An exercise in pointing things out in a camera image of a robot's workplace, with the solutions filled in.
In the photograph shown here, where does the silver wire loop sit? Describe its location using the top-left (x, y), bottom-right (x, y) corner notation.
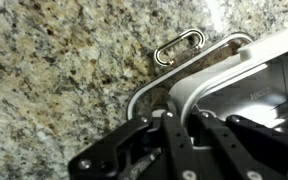
top-left (125, 31), bottom-right (255, 122)

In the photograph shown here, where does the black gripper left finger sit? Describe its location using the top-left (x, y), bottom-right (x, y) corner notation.
top-left (68, 94), bottom-right (202, 180)

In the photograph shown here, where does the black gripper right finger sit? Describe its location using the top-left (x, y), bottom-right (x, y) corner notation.
top-left (186, 105), bottom-right (288, 180)

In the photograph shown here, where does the white and silver container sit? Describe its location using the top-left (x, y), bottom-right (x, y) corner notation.
top-left (167, 25), bottom-right (288, 143)

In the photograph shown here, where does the silver oval clip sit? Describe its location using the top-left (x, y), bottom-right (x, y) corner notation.
top-left (153, 28), bottom-right (207, 68)

